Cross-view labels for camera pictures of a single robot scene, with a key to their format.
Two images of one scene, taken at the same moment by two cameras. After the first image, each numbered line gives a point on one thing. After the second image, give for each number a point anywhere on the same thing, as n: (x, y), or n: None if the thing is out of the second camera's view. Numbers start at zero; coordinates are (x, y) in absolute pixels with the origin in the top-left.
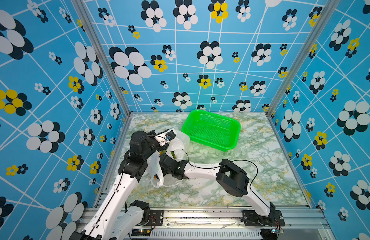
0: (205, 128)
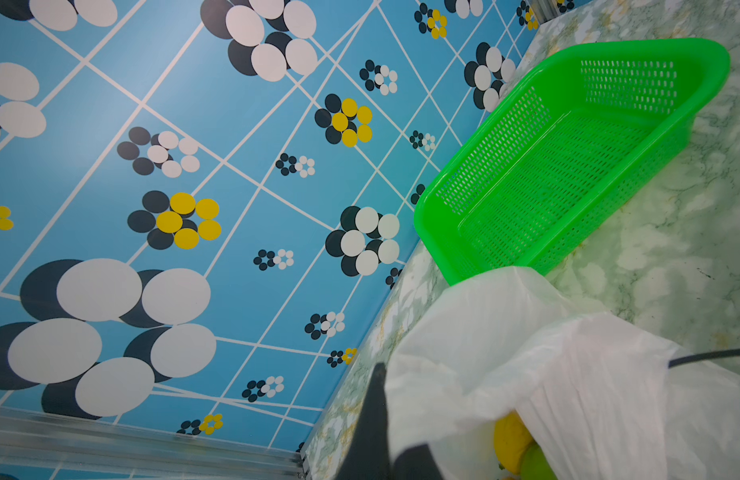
0: (559, 146)
